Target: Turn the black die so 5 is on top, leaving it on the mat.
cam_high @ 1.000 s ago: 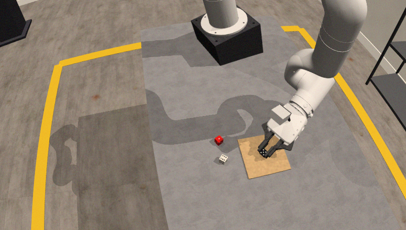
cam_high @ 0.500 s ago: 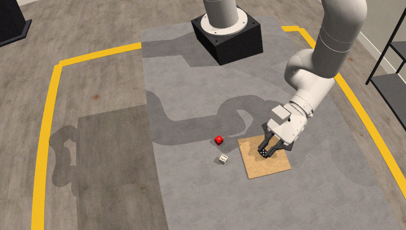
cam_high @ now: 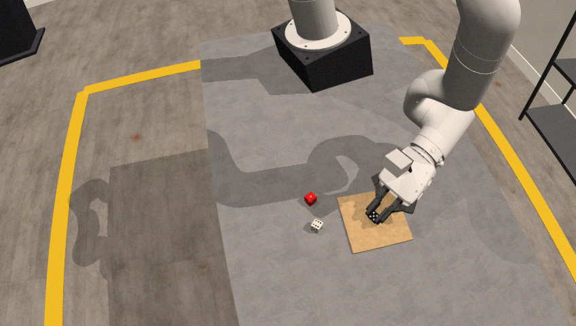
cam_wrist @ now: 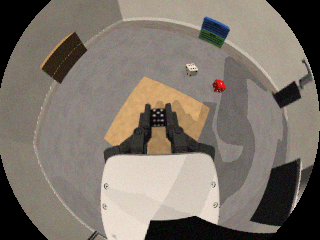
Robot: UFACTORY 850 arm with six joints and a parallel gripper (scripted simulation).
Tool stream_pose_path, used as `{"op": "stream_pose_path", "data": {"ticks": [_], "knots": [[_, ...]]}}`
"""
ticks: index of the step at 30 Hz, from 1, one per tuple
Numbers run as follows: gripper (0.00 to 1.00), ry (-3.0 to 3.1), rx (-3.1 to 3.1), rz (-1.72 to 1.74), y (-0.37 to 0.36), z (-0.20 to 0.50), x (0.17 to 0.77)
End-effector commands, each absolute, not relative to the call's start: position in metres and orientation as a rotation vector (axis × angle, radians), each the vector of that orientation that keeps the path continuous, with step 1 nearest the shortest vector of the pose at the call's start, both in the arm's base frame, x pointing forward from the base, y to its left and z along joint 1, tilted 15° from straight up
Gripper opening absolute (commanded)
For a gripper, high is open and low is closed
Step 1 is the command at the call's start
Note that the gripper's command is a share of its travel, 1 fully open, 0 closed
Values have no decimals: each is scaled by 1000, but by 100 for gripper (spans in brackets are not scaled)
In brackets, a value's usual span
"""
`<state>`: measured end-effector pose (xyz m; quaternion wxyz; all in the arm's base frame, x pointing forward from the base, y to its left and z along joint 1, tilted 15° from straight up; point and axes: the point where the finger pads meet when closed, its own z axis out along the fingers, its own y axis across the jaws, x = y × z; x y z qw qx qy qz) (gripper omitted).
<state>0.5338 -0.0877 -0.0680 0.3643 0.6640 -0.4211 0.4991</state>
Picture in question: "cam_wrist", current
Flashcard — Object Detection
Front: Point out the white die with black pips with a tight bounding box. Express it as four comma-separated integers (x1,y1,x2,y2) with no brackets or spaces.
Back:
184,64,198,77

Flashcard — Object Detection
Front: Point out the tan square mat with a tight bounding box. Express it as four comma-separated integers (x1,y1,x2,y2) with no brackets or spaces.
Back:
104,76,210,154

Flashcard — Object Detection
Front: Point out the red die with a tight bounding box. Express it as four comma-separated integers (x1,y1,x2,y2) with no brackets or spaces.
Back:
212,79,226,93

